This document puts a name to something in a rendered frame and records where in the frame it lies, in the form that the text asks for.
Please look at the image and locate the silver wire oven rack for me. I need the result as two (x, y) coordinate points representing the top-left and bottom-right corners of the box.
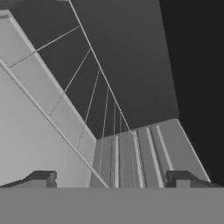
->
(0, 0), (147, 189)

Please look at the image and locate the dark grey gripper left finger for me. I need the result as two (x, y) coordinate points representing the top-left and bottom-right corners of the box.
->
(0, 170), (59, 189)

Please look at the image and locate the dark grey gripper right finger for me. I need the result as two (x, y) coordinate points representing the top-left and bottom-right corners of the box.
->
(164, 170), (224, 189)

